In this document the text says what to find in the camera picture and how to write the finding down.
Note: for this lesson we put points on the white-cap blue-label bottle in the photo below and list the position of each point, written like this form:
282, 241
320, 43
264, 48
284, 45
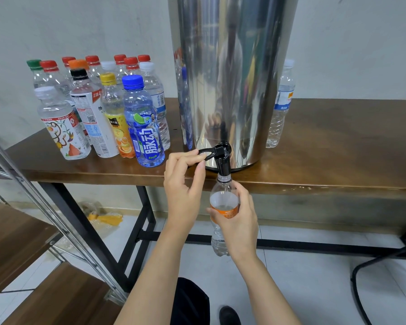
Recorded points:
109, 66

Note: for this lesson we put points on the person's right forearm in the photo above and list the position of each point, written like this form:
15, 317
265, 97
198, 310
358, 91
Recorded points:
270, 298

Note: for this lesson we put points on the person's black shoe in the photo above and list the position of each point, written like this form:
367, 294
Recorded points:
230, 317

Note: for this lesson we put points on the yellow label plastic bottle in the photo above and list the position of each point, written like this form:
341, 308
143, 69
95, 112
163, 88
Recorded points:
115, 122

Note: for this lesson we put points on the orange cap clear plastic bottle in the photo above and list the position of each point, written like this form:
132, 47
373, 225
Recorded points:
78, 64

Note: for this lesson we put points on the black metal table frame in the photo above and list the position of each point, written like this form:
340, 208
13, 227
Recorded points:
304, 245

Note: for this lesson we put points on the white patterned label plastic bottle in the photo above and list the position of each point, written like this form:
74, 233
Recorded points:
63, 132

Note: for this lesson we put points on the person's left forearm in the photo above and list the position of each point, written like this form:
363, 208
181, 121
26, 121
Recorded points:
155, 287

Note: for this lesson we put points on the person's black trouser leg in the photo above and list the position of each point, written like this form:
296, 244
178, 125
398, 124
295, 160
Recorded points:
191, 306

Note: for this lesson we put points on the wooden metal shelf rack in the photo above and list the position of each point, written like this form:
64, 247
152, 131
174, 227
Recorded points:
10, 250

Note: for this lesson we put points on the slim blue label plastic bottle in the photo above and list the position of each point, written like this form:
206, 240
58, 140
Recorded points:
283, 101

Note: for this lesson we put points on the yellow debris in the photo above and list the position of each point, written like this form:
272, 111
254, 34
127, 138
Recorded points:
107, 218

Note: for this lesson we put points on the green label plastic water bottle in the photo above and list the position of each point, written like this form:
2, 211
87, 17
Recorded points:
34, 69

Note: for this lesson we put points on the green red label plastic bottle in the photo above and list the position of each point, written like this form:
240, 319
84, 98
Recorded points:
120, 58

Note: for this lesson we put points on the orange label black cap bottle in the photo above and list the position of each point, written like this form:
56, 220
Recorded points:
223, 199

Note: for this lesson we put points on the person's right hand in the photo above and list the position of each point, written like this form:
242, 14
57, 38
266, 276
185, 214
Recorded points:
240, 230

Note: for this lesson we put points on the blue cap plastic bottle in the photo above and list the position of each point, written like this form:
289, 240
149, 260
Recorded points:
147, 135

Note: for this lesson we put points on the stainless steel water dispenser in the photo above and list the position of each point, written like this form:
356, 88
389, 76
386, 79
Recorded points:
230, 64

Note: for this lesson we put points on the person's left hand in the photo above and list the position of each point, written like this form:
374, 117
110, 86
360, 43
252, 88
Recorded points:
183, 198

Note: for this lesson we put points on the white cap blue label bottle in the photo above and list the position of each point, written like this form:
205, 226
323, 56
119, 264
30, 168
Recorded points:
157, 101

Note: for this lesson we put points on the wooden stool with black frame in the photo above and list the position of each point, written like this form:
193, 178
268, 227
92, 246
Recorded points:
387, 267

